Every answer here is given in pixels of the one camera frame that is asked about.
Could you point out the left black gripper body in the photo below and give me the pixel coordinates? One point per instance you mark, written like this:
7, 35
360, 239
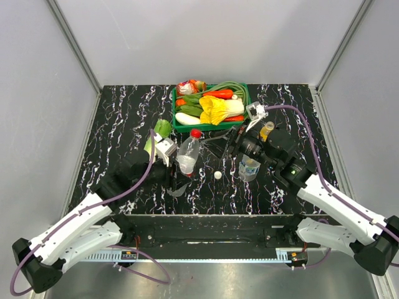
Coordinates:
159, 172

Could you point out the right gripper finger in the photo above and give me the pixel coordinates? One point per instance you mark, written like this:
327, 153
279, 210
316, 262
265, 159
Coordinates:
219, 150
222, 137

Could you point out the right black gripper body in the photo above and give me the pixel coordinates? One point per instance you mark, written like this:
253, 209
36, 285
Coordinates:
248, 144

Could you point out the yellow juice bottle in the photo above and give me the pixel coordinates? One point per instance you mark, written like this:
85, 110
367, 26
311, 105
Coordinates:
265, 130

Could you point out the clear water bottle white cap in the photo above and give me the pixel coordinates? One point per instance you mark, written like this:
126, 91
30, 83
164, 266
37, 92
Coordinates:
248, 169

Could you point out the clear cola bottle red label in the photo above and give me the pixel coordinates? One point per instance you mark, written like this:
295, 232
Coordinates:
188, 152

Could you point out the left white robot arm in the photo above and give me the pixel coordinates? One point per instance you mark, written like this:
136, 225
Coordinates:
96, 222

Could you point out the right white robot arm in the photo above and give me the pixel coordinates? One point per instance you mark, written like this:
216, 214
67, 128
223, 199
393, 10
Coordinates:
370, 238

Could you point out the red toy pepper bottom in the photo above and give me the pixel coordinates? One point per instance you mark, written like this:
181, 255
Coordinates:
234, 118

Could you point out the yellow white toy cabbage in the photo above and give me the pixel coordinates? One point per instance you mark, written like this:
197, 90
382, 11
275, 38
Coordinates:
216, 110

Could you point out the white toy radish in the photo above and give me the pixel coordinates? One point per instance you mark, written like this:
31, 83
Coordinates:
185, 119

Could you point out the green toy bok choy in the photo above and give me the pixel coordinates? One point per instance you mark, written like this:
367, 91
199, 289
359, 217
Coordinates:
192, 106

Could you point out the red toy chili pepper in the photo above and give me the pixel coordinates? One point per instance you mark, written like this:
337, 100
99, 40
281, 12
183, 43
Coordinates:
224, 94

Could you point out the toy napa cabbage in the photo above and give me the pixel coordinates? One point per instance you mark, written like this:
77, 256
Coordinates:
162, 128

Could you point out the green toy long beans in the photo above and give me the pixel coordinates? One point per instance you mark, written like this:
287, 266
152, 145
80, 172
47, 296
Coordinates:
236, 95

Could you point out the small orange toy carrot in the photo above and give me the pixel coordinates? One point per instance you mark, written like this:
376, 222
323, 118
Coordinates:
180, 102

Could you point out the orange white toy vegetable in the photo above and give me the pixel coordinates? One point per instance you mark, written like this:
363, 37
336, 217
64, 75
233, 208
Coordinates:
190, 87

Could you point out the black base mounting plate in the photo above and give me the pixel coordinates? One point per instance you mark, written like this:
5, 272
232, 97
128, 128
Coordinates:
260, 230

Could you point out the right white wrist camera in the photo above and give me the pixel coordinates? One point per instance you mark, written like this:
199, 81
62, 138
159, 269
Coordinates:
256, 112

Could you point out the aluminium slotted rail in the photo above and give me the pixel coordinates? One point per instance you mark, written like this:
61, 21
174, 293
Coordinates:
200, 253

